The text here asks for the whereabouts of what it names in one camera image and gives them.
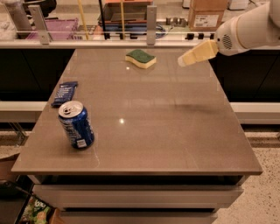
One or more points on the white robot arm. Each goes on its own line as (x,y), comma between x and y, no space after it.
(252,29)

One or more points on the blue pepsi can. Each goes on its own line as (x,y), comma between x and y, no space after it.
(73,117)

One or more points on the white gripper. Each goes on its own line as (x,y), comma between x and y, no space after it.
(226,39)

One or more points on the metal railing post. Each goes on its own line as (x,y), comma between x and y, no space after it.
(151,24)
(40,24)

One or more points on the cabinet drawer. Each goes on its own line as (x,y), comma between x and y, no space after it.
(138,196)
(138,218)

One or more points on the lower cabinet drawer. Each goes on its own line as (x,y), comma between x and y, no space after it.
(138,218)

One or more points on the dark blue snack packet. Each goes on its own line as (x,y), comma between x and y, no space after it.
(65,93)

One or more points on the green chip bag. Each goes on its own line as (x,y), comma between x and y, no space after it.
(35,212)

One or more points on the cardboard box with label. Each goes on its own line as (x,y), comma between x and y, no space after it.
(206,15)

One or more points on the left metal railing post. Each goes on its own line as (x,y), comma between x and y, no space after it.
(40,24)

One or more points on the upper cabinet drawer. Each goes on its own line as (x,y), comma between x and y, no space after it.
(138,196)

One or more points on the middle metal railing post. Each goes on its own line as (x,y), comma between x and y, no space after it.
(151,24)

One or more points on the green and yellow sponge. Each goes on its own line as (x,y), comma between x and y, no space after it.
(140,58)

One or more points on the purple plastic crate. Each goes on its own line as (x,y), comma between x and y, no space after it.
(57,29)

